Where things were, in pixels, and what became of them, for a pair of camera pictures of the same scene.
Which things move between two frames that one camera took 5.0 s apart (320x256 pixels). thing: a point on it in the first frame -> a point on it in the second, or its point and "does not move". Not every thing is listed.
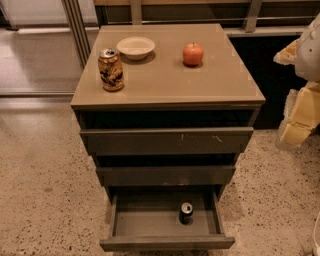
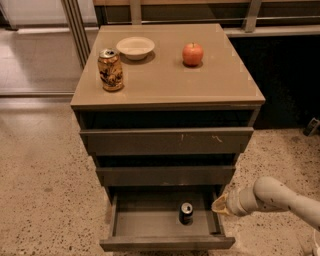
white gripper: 309,55 -> 234,202
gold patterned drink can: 111,71 does not move
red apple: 192,54 does not move
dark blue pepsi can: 186,209 does not move
